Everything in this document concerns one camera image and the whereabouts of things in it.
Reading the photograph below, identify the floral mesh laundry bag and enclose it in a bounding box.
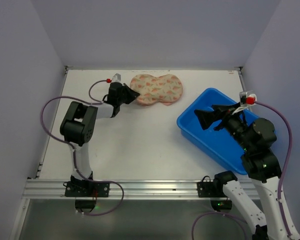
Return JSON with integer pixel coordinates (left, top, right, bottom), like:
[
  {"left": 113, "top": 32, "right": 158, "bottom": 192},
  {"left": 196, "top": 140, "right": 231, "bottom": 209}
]
[{"left": 129, "top": 74, "right": 184, "bottom": 106}]

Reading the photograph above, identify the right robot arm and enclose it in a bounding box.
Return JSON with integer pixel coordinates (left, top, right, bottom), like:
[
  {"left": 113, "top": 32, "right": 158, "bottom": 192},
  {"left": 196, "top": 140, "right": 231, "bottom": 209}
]
[{"left": 194, "top": 103, "right": 300, "bottom": 240}]

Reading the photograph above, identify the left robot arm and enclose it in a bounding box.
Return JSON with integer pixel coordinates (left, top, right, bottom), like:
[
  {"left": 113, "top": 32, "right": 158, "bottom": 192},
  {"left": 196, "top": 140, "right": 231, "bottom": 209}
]
[{"left": 60, "top": 82, "right": 140, "bottom": 188}]

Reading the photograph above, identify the blue plastic bin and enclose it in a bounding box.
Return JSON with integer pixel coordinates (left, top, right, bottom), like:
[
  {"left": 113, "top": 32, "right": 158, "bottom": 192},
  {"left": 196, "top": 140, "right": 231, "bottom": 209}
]
[{"left": 176, "top": 87, "right": 276, "bottom": 176}]

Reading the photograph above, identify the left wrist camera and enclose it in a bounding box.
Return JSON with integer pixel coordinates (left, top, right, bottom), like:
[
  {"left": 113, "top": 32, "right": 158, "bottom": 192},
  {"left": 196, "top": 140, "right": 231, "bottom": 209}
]
[{"left": 105, "top": 73, "right": 122, "bottom": 84}]

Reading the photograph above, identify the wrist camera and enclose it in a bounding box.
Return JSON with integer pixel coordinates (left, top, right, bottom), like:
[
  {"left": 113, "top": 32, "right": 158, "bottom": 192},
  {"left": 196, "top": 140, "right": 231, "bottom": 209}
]
[
  {"left": 105, "top": 73, "right": 122, "bottom": 84},
  {"left": 232, "top": 90, "right": 257, "bottom": 115}
]

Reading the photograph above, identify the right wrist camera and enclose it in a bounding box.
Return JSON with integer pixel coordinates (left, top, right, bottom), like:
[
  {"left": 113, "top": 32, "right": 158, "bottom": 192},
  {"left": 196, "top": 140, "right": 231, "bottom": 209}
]
[{"left": 232, "top": 90, "right": 257, "bottom": 115}]

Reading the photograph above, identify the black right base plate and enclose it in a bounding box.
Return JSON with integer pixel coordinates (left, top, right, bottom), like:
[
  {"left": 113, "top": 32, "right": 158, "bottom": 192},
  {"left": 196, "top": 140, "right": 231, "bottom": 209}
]
[{"left": 196, "top": 175, "right": 217, "bottom": 198}]

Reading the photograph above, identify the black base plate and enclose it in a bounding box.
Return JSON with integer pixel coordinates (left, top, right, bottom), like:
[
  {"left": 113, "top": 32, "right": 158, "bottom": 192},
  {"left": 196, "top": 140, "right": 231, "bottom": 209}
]
[
  {"left": 196, "top": 175, "right": 217, "bottom": 198},
  {"left": 63, "top": 181, "right": 110, "bottom": 198}
]

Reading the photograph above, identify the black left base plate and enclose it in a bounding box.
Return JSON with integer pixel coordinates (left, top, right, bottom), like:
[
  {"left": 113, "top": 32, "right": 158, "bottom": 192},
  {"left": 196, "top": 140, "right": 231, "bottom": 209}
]
[{"left": 63, "top": 181, "right": 110, "bottom": 198}]

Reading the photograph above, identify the aluminium front rail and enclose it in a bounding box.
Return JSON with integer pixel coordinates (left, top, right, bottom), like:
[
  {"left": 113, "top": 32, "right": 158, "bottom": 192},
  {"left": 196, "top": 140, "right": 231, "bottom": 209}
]
[{"left": 22, "top": 179, "right": 199, "bottom": 200}]

